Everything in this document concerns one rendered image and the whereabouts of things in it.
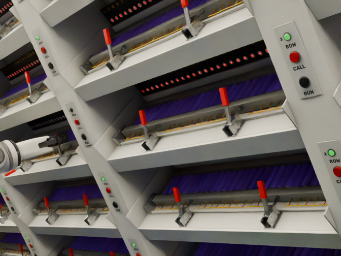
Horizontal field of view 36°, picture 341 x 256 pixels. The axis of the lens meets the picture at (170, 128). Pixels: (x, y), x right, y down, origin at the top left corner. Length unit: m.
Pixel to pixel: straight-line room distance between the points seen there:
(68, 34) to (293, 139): 0.68
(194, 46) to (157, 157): 0.32
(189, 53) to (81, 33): 0.46
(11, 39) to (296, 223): 0.91
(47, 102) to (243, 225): 0.65
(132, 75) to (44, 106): 0.43
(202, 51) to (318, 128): 0.26
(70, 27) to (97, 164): 0.36
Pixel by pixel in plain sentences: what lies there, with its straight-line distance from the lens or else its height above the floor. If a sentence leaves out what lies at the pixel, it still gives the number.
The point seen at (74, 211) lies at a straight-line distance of 1.75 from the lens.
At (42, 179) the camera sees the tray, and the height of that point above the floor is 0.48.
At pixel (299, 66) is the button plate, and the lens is 0.84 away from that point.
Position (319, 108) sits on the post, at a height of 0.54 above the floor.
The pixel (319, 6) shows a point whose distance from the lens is 0.81.
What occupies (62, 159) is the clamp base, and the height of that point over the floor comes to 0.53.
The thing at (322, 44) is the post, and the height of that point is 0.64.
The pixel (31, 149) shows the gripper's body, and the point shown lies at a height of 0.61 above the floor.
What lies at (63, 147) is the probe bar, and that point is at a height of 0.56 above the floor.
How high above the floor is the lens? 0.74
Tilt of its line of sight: 9 degrees down
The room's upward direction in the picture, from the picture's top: 23 degrees counter-clockwise
